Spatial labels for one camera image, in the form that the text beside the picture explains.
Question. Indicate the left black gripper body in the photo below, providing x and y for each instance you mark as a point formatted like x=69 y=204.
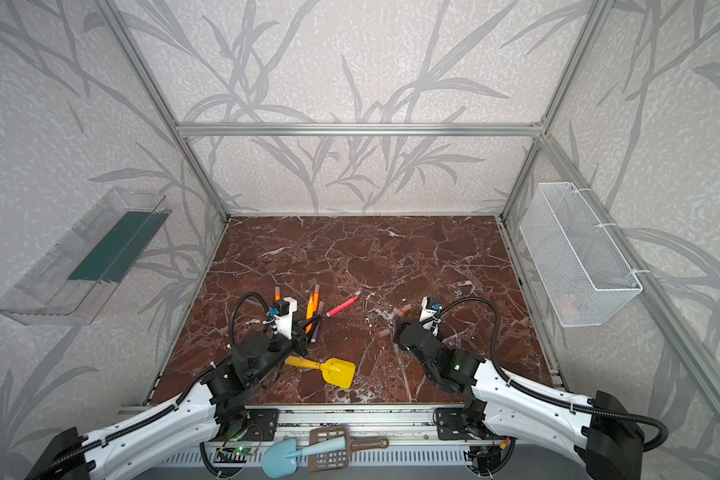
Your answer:
x=297 y=337

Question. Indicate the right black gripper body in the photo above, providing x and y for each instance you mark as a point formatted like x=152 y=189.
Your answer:
x=409 y=333

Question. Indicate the purple highlighter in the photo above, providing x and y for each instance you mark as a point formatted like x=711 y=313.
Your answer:
x=315 y=325

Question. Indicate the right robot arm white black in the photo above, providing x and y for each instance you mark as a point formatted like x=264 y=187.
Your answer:
x=598 y=433

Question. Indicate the yellow toy shovel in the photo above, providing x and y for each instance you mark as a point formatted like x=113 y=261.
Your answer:
x=334 y=371

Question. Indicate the small circuit board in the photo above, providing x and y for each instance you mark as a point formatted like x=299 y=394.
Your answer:
x=236 y=455

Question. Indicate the pink highlighter centre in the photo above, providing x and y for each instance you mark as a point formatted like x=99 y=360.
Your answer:
x=336 y=310

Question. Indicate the light blue toy shovel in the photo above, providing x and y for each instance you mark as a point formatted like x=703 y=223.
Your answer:
x=281 y=458

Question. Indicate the brown toy sieve scoop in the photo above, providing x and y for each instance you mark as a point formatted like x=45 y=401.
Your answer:
x=339 y=459

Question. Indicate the red object in basket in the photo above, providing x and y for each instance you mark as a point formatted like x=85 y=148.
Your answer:
x=567 y=308

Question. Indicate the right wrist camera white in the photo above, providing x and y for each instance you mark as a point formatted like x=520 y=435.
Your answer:
x=430 y=307

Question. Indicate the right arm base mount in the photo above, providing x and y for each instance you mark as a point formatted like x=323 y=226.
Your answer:
x=451 y=426

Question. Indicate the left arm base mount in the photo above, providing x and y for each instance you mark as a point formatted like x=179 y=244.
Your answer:
x=255 y=424

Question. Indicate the white wire mesh basket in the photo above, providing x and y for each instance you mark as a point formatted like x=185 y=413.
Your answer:
x=574 y=254

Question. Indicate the clear plastic wall tray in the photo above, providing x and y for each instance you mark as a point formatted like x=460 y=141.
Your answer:
x=71 y=284

